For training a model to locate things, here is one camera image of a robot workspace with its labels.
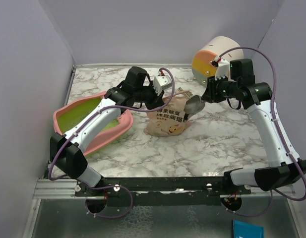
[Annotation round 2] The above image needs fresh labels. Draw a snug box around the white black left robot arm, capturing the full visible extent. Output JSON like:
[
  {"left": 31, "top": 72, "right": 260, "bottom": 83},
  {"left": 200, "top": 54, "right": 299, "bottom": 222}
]
[{"left": 48, "top": 66, "right": 175, "bottom": 196}]

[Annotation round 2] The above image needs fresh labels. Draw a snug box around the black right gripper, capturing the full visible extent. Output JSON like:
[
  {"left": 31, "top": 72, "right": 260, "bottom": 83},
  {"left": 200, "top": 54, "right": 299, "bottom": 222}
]
[{"left": 202, "top": 74, "right": 240, "bottom": 103}]

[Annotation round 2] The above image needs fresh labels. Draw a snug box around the pink green litter box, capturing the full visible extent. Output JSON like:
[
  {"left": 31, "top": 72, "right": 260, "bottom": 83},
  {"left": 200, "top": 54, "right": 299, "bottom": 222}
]
[{"left": 53, "top": 91, "right": 133, "bottom": 157}]

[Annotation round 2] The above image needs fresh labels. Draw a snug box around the silver metal litter scoop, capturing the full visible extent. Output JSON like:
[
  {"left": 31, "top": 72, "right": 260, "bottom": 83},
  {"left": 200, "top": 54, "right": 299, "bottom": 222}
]
[{"left": 184, "top": 95, "right": 205, "bottom": 115}]

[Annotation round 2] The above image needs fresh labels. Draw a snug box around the peach cat litter bag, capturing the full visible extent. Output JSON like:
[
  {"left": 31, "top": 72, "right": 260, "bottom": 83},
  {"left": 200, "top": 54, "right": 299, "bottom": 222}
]
[{"left": 143, "top": 92, "right": 193, "bottom": 136}]

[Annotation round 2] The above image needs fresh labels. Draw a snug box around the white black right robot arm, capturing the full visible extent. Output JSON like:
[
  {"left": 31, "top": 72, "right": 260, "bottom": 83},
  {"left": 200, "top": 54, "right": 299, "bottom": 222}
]
[{"left": 201, "top": 57, "right": 306, "bottom": 194}]

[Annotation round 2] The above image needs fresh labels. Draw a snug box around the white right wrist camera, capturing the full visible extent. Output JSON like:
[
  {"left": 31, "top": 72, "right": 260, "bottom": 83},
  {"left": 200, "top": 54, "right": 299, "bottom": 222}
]
[{"left": 211, "top": 56, "right": 230, "bottom": 80}]

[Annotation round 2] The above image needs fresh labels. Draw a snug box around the green cat litter pile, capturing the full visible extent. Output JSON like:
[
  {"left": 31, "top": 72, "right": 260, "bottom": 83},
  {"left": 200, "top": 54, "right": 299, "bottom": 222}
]
[{"left": 61, "top": 115, "right": 119, "bottom": 132}]

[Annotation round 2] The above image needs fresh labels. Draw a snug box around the white bag sealing clip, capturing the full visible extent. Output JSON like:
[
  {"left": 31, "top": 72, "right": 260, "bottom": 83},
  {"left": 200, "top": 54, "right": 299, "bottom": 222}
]
[{"left": 178, "top": 87, "right": 193, "bottom": 99}]

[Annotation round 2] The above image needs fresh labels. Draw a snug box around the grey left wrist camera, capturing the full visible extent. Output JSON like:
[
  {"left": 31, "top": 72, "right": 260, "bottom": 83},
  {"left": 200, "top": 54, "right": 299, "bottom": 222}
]
[{"left": 153, "top": 71, "right": 172, "bottom": 95}]

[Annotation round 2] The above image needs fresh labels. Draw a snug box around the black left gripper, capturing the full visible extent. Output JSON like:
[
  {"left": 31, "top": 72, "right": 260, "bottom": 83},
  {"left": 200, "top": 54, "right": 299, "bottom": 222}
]
[{"left": 134, "top": 80, "right": 165, "bottom": 111}]

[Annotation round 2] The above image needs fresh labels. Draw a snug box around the aluminium frame profile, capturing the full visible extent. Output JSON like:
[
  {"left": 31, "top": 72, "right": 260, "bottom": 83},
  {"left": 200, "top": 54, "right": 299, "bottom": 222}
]
[{"left": 33, "top": 179, "right": 77, "bottom": 199}]

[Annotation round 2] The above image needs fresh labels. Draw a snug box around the round pastel drawer cabinet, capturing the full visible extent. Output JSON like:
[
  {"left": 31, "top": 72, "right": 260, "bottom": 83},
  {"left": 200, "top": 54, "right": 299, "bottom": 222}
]
[{"left": 191, "top": 36, "right": 240, "bottom": 88}]

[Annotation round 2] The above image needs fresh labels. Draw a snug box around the blue card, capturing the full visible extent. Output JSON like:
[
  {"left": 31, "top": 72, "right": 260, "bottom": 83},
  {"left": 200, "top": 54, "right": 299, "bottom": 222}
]
[{"left": 233, "top": 220, "right": 264, "bottom": 238}]

